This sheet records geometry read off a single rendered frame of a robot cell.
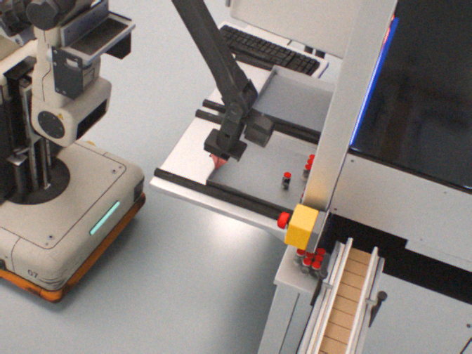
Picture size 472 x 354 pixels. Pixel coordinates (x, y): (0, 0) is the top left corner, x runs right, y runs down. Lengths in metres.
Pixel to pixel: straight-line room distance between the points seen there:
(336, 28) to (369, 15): 1.18
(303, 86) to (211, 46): 0.71
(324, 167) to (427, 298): 0.45
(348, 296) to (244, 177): 0.46
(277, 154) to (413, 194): 0.53
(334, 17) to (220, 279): 1.11
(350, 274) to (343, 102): 0.43
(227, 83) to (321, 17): 0.96
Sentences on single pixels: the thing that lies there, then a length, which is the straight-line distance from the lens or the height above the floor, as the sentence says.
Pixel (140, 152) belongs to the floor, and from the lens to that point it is 3.09.
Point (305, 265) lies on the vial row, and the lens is 1.53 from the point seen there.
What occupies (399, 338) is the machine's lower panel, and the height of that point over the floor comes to 0.65.
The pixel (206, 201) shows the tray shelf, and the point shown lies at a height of 0.88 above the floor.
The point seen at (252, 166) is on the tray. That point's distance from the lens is 1.79.
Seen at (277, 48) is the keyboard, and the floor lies 0.83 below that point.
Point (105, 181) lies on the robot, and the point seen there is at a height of 0.28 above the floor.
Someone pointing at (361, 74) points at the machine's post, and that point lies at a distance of 1.29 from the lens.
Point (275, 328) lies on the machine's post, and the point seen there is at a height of 0.49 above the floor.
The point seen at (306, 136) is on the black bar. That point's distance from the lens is 1.90.
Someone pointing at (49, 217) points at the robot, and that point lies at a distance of 2.44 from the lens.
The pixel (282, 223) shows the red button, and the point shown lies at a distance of 1.49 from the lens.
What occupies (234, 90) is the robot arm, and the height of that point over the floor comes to 1.21.
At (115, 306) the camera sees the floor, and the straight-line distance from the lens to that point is 2.52.
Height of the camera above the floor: 2.09
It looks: 44 degrees down
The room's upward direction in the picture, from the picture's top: 10 degrees clockwise
